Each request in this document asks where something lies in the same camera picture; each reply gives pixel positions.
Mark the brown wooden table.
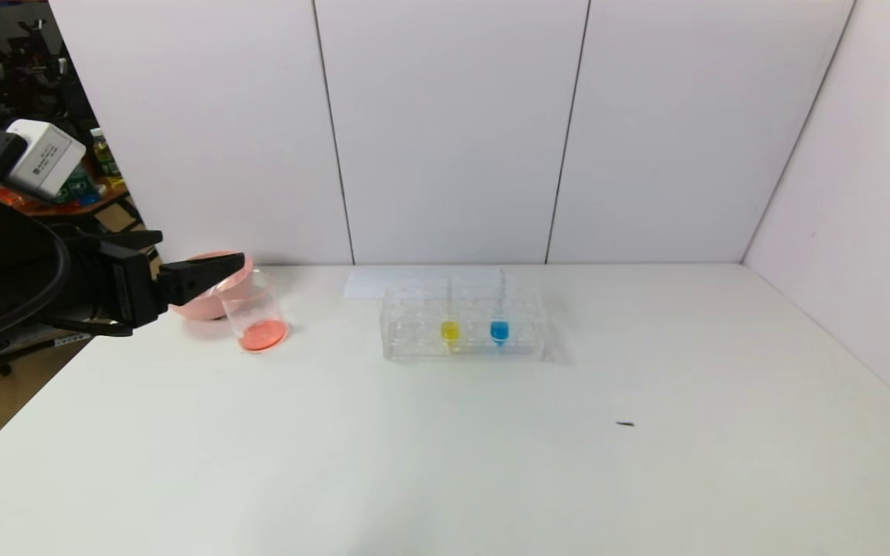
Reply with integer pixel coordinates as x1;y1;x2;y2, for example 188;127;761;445
0;184;160;267

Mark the white paper sheet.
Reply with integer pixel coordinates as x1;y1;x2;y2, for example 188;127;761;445
343;266;506;300

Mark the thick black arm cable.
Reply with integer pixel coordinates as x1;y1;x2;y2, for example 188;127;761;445
0;232;73;350

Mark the clear glass beaker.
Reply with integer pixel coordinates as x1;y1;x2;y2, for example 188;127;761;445
217;270;293;355

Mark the black background equipment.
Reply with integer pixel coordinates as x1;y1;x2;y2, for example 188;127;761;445
0;19;97;147

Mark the clear acrylic test tube rack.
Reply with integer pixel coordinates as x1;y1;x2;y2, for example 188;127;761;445
381;281;548;362

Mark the bottle with blue liquid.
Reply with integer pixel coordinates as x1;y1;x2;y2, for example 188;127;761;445
65;166;102;206

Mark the bottle with yellow liquid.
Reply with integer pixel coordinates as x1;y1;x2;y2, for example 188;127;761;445
89;127;124;188

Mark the pink bowl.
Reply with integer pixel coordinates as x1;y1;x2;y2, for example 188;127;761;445
168;250;255;321

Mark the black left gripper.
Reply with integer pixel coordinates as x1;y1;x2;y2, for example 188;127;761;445
49;229;245;328

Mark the test tube with blue pigment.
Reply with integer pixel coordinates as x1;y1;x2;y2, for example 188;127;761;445
489;270;511;347

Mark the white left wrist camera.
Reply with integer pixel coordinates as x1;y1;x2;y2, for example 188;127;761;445
5;119;87;201

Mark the test tube with yellow pigment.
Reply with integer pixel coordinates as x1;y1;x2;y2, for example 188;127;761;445
440;276;463;348

